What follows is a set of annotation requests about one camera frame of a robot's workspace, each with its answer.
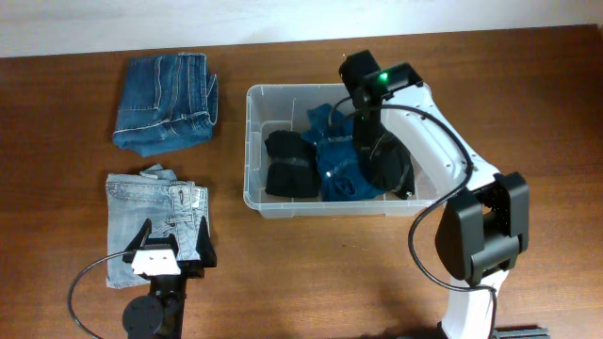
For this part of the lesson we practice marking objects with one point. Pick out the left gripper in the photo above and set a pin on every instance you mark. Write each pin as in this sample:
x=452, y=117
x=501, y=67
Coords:
x=196, y=267

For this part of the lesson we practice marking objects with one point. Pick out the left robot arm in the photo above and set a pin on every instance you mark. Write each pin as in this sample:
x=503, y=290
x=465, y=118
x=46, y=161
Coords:
x=160, y=313

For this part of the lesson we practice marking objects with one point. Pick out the clear plastic storage container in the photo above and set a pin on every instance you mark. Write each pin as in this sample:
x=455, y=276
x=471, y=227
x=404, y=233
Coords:
x=272, y=108

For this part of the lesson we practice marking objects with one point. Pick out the light blue jeans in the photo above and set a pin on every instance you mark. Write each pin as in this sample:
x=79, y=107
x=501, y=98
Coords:
x=173, y=206

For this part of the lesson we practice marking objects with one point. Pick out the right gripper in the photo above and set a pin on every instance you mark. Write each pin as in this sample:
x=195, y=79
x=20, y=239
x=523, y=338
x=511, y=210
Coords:
x=361, y=141

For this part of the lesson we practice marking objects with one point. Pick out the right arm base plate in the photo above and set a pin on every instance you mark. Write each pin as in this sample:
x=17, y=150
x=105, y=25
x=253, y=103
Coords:
x=521, y=333

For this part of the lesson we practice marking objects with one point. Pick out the large black garment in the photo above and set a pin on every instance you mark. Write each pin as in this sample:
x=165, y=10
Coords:
x=391, y=169

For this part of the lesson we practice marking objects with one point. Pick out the dark blue folded jeans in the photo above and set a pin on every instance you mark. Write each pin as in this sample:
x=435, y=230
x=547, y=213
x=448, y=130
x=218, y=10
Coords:
x=169, y=103

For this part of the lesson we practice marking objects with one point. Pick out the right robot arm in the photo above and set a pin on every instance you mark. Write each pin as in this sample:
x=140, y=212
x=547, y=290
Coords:
x=485, y=223

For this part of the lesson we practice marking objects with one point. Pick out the small black garment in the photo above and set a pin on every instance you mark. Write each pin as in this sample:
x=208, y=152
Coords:
x=293, y=171

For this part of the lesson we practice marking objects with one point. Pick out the blue garment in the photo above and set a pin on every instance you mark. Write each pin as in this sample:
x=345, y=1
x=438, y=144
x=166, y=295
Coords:
x=339, y=166

